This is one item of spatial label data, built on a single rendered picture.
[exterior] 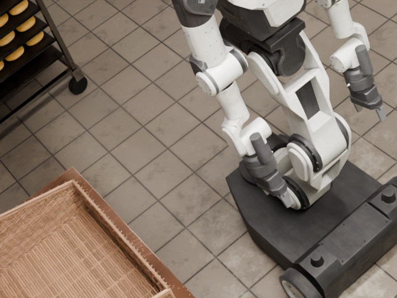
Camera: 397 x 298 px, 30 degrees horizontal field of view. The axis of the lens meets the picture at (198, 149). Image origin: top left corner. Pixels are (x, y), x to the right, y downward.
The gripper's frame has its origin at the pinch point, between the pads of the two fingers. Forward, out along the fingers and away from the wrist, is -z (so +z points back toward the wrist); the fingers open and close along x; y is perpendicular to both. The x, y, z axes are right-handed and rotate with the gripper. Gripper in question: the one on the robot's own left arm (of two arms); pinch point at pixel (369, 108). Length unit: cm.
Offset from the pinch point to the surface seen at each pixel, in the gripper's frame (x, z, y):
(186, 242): -58, -44, -62
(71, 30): -208, -7, -21
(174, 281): 2, 1, -86
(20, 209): -36, 30, -107
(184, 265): -51, -46, -69
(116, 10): -200, -9, 4
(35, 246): -40, 12, -110
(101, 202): -39, 11, -85
